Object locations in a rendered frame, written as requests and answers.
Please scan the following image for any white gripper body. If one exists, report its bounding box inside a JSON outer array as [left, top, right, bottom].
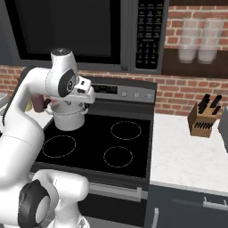
[[67, 85, 97, 105]]

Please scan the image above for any dark purple eggplant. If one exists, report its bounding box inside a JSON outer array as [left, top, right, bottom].
[[31, 94, 46, 113]]

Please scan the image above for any black hob with control panel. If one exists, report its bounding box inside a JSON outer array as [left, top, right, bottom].
[[29, 75, 159, 191]]

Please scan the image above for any black microwave oven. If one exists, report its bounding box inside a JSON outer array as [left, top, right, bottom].
[[0, 0, 170, 76]]

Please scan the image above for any dark wooden shelf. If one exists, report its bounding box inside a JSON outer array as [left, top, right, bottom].
[[161, 48, 228, 80]]

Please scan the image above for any black oven door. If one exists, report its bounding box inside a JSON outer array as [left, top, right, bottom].
[[76, 190, 149, 228]]

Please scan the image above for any stack of clear cups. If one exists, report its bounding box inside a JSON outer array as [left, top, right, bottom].
[[197, 18, 225, 65], [177, 18, 203, 64]]

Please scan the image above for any wooden knife block with knives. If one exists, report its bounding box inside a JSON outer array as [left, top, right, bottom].
[[187, 94, 224, 139]]

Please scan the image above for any grey appliance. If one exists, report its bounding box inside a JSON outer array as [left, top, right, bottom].
[[217, 106, 228, 154]]

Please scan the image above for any dark grey drawer front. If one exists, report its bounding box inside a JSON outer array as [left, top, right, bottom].
[[144, 184, 228, 228]]

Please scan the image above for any silver pot with handles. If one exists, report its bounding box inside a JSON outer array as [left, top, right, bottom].
[[44, 100, 90, 132]]

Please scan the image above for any silver oven door handle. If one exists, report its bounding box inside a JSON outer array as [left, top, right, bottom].
[[88, 182, 149, 203]]

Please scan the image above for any silver cupboard handle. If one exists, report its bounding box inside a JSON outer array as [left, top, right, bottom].
[[151, 208, 160, 228]]

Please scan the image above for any silver drawer handle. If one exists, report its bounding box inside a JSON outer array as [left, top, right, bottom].
[[202, 196, 228, 212]]

